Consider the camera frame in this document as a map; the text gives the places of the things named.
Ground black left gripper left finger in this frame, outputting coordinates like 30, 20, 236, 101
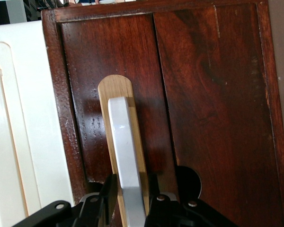
11, 173, 118, 227

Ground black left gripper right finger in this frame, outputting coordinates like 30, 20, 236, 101
144, 174, 240, 227

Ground grey drawer handle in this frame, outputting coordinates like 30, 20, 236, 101
107, 96, 148, 227

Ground light wooden handle plate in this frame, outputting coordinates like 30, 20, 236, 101
97, 74, 150, 227

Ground dark wooden drawer with handle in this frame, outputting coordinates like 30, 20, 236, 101
58, 13, 180, 227

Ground dark wooden plain drawer front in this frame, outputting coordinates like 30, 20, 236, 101
152, 2, 284, 227

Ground white cabinet door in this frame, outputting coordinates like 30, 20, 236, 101
0, 19, 74, 227

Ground dark red wooden door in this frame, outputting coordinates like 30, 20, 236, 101
41, 0, 284, 227

